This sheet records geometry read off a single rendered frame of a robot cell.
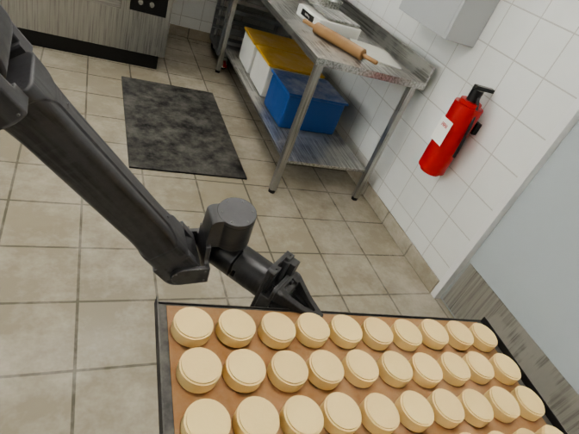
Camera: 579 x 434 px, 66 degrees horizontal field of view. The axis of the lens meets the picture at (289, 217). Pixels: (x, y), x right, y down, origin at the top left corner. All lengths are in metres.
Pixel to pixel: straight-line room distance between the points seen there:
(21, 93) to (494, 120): 2.23
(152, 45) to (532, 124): 2.77
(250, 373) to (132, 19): 3.43
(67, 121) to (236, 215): 0.26
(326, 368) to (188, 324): 0.19
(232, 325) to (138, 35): 3.39
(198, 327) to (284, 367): 0.12
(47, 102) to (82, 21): 3.36
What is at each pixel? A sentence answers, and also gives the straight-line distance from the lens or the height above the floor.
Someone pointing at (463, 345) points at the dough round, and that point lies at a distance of 0.81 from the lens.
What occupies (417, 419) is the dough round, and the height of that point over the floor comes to 1.01.
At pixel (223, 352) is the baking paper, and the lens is 0.59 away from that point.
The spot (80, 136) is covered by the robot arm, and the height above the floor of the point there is 1.22.
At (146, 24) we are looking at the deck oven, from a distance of 3.82.
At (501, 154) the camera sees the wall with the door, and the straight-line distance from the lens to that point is 2.39.
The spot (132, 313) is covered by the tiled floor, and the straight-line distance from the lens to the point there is 1.90.
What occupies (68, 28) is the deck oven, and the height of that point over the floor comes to 0.19.
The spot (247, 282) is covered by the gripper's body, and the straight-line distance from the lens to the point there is 0.68.
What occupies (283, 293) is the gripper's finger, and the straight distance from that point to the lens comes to 0.66.
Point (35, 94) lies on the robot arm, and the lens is 0.46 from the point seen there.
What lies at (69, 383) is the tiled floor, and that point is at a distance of 1.72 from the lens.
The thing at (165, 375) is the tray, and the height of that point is 1.01.
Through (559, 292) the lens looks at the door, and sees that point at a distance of 2.22.
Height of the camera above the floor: 1.47
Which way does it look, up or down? 34 degrees down
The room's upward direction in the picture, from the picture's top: 23 degrees clockwise
